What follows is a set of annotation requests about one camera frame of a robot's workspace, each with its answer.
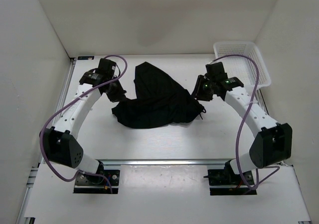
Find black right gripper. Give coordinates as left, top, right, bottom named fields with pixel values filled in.
left=190, top=75, right=215, bottom=102

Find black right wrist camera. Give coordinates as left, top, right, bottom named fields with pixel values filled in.
left=205, top=62, right=228, bottom=82

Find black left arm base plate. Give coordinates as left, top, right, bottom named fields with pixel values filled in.
left=73, top=167, right=120, bottom=195

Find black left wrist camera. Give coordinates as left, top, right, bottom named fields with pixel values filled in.
left=96, top=58, right=117, bottom=76

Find left aluminium side rail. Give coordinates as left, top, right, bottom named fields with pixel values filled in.
left=54, top=57, right=77, bottom=113

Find white plastic basket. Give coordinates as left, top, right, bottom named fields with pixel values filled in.
left=213, top=41, right=271, bottom=90

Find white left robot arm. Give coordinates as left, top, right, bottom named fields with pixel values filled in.
left=39, top=70, right=122, bottom=184

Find black shorts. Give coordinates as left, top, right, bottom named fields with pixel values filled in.
left=112, top=62, right=206, bottom=129

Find right aluminium side rail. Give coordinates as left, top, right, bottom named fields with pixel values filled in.
left=255, top=89, right=269, bottom=114

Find aluminium side rail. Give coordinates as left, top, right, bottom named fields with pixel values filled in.
left=54, top=57, right=77, bottom=113
left=255, top=89, right=269, bottom=114

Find aluminium table edge rail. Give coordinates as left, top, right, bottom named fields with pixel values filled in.
left=101, top=159, right=228, bottom=167

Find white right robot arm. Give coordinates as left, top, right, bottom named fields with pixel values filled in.
left=192, top=75, right=293, bottom=184

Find blue corner label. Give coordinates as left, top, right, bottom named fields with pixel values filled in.
left=77, top=56, right=95, bottom=60

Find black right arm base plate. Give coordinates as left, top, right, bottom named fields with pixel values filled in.
left=203, top=162, right=257, bottom=196

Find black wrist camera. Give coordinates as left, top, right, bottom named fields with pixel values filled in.
left=205, top=62, right=228, bottom=82
left=96, top=58, right=117, bottom=76

